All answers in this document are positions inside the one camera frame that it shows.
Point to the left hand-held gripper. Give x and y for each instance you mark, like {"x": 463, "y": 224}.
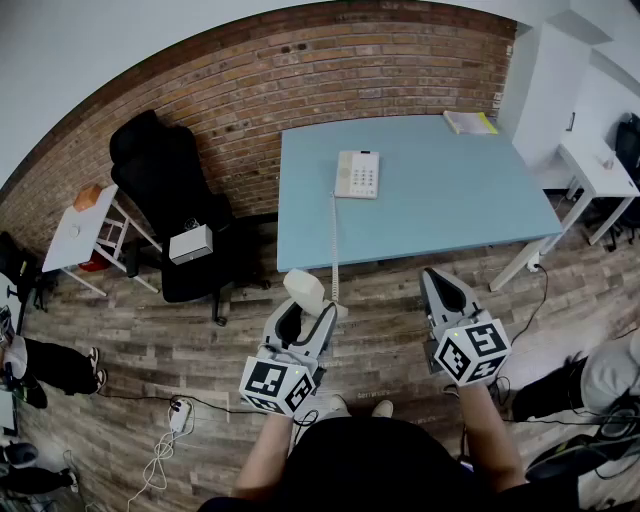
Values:
{"x": 270, "y": 380}

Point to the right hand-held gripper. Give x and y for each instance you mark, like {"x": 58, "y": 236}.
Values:
{"x": 470, "y": 355}

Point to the white telephone handset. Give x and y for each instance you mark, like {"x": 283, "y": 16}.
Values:
{"x": 302, "y": 290}

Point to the person's left forearm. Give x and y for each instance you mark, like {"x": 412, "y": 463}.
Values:
{"x": 265, "y": 460}

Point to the person's right forearm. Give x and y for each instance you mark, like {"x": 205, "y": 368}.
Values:
{"x": 490, "y": 440}

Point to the white table leg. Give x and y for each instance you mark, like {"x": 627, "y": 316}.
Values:
{"x": 517, "y": 265}

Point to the person's left shoe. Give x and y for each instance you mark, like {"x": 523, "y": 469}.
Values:
{"x": 339, "y": 405}

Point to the person's shoe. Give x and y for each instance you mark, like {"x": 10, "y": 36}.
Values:
{"x": 339, "y": 405}
{"x": 382, "y": 409}

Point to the person's right shoe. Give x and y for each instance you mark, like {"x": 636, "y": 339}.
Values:
{"x": 382, "y": 409}

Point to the white box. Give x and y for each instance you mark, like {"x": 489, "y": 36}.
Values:
{"x": 190, "y": 246}

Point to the white power strip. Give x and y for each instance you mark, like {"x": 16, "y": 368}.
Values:
{"x": 180, "y": 415}

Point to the small dark round object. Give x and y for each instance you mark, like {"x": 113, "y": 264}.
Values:
{"x": 192, "y": 223}

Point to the person's black clothing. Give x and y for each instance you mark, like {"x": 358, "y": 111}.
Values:
{"x": 375, "y": 470}

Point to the white telephone base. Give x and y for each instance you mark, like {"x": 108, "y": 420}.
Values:
{"x": 357, "y": 175}

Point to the yellow-edged book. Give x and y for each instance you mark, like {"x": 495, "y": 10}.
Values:
{"x": 470, "y": 123}

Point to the black office chair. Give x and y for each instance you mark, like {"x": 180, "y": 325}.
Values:
{"x": 170, "y": 200}

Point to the white desk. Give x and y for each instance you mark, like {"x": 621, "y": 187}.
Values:
{"x": 595, "y": 175}

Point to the small clear cup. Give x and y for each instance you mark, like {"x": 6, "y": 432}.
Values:
{"x": 608, "y": 161}

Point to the red item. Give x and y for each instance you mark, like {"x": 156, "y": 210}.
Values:
{"x": 94, "y": 262}

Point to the small white side table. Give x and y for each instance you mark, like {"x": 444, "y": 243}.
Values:
{"x": 75, "y": 250}

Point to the black backpack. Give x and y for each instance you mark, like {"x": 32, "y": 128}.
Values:
{"x": 629, "y": 142}

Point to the small white round item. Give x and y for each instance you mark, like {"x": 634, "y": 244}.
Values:
{"x": 75, "y": 230}

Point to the orange box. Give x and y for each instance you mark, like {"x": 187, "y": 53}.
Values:
{"x": 88, "y": 197}

